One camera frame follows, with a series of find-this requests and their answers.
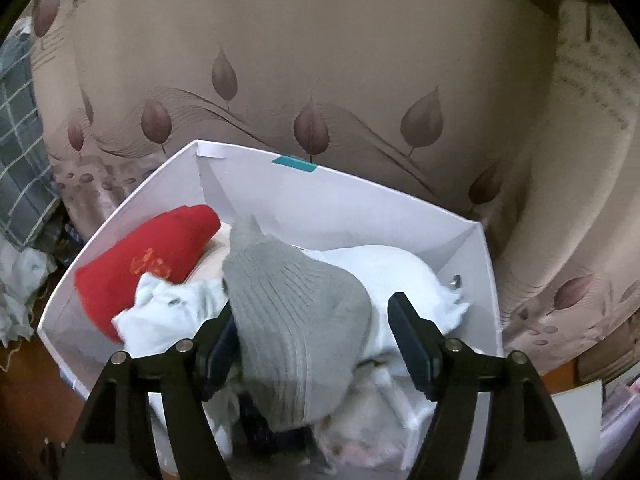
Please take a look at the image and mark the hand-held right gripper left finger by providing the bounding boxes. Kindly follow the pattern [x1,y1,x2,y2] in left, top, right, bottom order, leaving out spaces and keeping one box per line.
[60,302,240,480]

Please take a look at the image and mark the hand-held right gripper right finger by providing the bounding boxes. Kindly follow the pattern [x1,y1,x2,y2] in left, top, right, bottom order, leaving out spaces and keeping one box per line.
[387,291,583,480]

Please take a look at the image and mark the white patterned underwear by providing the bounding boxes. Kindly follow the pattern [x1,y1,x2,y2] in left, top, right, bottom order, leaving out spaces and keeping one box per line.
[111,272,233,361]

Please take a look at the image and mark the blue floral lace underwear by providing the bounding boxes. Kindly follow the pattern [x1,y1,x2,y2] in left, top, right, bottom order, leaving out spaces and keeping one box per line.
[239,392,313,461]

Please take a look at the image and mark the grey ribbed underwear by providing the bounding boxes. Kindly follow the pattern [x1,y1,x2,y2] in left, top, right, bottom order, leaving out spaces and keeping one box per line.
[221,215,375,433]

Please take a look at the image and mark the white paper bag teal print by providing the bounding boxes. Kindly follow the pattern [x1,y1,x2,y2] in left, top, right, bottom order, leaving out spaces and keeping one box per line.
[36,140,503,480]

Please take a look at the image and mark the red underwear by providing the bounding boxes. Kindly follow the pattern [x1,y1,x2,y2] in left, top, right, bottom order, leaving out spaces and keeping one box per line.
[74,204,222,345]

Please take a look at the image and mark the bed with grey sheet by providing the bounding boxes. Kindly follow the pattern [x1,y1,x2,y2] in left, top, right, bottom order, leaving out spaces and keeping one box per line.
[547,379,608,480]

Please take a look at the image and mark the white plastic bags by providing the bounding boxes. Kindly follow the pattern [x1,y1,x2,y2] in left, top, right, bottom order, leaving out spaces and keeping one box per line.
[0,245,56,346]

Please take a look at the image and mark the grey plaid cloth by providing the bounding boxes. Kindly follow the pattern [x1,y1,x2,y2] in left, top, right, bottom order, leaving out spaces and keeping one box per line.
[0,25,63,251]

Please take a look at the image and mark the beige leaf print curtain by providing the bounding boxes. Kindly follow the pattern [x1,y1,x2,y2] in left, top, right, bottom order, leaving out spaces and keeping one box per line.
[30,0,640,376]

